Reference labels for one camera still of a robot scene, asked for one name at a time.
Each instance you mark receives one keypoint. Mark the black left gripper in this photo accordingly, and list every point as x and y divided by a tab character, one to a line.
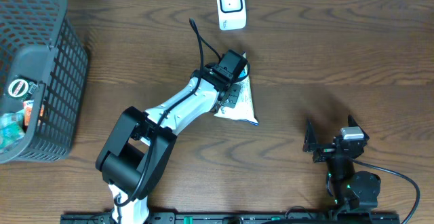
231	95

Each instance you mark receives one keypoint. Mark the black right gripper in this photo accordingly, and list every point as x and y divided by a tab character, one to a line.
324	150

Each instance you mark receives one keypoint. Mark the white blue snack bag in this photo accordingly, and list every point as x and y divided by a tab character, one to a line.
244	109

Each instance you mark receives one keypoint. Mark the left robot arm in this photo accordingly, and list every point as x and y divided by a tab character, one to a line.
136	153

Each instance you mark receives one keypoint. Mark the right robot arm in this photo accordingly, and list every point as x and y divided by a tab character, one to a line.
353	192

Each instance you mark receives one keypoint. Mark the white barcode scanner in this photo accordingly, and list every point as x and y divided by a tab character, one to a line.
231	14

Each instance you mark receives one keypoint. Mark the grey plastic mesh basket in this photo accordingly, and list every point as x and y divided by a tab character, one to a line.
39	44

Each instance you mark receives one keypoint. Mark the orange snack packet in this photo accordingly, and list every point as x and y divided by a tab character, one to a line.
28	108

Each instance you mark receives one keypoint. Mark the round white red lid cup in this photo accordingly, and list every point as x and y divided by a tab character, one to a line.
18	88

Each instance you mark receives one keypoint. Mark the green snack packet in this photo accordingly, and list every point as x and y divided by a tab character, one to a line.
11	130

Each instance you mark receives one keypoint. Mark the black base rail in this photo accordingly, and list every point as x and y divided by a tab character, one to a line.
292	217

